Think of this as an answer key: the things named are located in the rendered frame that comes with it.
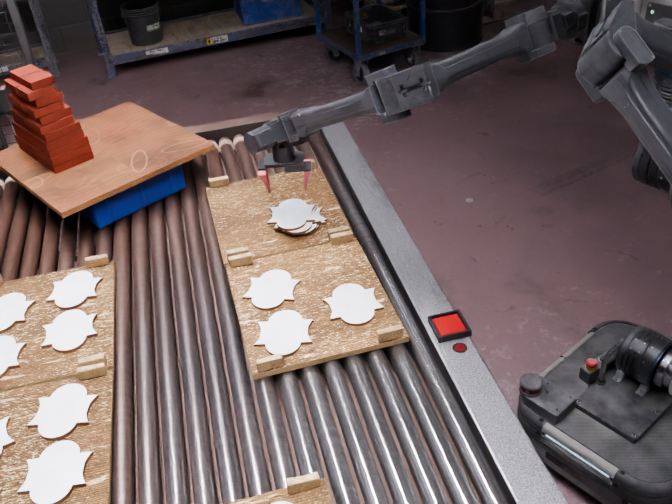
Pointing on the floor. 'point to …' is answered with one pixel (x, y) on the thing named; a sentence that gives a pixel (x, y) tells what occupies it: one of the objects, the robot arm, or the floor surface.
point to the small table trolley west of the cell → (338, 38)
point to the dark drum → (447, 23)
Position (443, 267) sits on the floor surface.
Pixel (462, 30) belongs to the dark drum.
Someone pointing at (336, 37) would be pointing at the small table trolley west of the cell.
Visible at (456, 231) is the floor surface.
